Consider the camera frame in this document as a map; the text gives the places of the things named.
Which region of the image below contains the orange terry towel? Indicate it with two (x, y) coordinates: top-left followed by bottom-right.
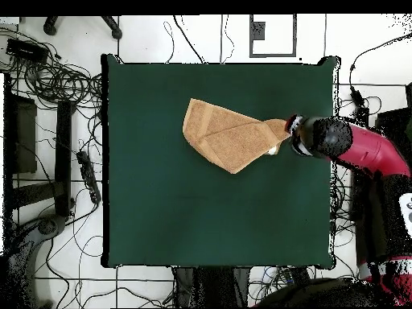
(182, 97), (292, 175)

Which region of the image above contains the black upright bar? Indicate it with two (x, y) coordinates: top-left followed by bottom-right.
(353, 105), (370, 127)

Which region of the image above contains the large black box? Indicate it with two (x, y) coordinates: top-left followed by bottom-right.
(374, 107), (412, 152)

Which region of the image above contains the dark green table cloth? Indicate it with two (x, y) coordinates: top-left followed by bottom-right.
(101, 53), (340, 270)

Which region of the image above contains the black angled leg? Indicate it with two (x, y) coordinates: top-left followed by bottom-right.
(43, 15), (61, 36)
(101, 15), (124, 40)

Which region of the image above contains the long black power strip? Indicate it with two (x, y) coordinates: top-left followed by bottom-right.
(76, 150), (102, 205)

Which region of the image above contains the black power supply box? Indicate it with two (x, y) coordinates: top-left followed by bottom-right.
(6, 38), (49, 65)

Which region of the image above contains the black inline cable adapter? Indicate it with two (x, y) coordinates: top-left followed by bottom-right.
(348, 84), (366, 109)

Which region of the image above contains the black cable tangle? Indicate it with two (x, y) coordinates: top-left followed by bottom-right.
(0, 25), (104, 110)
(247, 266), (318, 305)

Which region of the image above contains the black robot pedestal stand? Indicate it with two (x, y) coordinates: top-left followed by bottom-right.
(171, 266), (252, 308)

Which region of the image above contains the black frame stand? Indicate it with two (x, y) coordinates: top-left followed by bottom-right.
(2, 73), (76, 220)

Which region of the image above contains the grey pedestal leg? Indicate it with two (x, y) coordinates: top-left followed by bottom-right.
(6, 213), (68, 308)

